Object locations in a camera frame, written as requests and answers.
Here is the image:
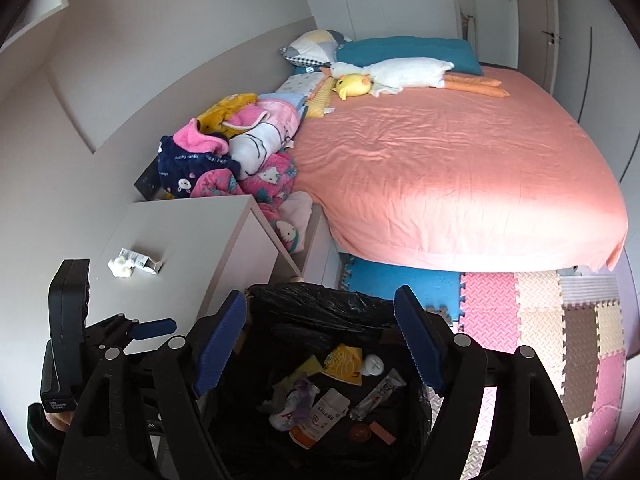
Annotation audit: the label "navy bunny print blanket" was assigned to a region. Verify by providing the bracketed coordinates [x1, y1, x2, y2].
[157, 135, 241, 198]

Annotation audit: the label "yellow duck plush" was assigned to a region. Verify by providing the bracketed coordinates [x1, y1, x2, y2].
[332, 73, 375, 101]

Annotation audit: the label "white goose plush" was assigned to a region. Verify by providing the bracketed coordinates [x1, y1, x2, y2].
[330, 56, 511, 100]

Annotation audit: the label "light patterned pillow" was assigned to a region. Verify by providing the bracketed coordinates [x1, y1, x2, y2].
[275, 72, 326, 107]

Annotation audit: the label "foam floor mat tiles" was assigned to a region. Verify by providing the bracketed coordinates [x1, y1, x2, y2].
[340, 255, 631, 480]

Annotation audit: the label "yellow snack wrapper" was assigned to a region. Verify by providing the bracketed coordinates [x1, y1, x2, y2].
[322, 344, 363, 386]

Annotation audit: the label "yellow garment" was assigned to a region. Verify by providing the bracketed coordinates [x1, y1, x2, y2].
[197, 92, 258, 136]

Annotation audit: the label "white barcode packet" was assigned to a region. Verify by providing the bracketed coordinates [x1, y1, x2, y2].
[120, 248, 163, 275]

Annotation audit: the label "person's left forearm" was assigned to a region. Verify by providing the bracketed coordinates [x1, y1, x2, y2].
[27, 402, 71, 463]

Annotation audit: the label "purple plastic bag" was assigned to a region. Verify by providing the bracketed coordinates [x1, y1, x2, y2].
[287, 379, 321, 421]

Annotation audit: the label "white door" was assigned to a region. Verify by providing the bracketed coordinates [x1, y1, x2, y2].
[515, 0, 562, 93]

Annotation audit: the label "black patterned box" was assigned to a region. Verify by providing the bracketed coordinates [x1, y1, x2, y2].
[135, 157, 163, 201]

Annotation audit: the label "bed with pink sheet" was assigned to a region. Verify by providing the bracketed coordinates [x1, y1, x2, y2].
[287, 65, 630, 273]

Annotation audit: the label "teal pillow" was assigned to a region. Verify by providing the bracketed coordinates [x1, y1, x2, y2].
[335, 36, 483, 76]

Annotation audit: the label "white pink cartoon garment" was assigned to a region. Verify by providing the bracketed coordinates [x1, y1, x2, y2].
[222, 100, 303, 180]

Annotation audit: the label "clear green printed wrapper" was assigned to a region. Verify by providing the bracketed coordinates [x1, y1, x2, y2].
[349, 367, 407, 422]

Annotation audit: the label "white red packet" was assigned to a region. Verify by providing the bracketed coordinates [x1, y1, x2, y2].
[269, 405, 296, 431]

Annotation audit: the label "white red label bottle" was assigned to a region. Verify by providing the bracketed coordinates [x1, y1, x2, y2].
[290, 387, 352, 448]

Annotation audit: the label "white nightstand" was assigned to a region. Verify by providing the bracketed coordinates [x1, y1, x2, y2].
[82, 195, 342, 341]

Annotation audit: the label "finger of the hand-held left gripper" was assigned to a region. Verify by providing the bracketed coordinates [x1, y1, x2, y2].
[131, 317, 177, 342]

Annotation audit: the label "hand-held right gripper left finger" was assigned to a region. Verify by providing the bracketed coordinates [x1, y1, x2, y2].
[56, 289, 249, 480]

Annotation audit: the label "black bag lined trash bin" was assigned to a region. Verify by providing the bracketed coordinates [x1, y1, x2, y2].
[205, 282, 441, 480]

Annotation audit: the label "yellow paper scrap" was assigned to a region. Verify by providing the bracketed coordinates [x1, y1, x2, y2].
[272, 355, 323, 391]

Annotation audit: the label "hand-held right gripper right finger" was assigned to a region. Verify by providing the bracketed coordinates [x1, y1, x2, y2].
[393, 284, 585, 480]

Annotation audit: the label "yellow long cushion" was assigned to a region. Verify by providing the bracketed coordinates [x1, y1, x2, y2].
[305, 77, 338, 120]

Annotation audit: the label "pink floral blanket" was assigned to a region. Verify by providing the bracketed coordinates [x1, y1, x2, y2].
[190, 152, 313, 253]

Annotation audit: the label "checkered pillow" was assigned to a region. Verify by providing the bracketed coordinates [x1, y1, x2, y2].
[278, 30, 353, 68]

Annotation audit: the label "pink eraser block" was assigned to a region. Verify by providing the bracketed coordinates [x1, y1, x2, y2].
[369, 422, 397, 445]

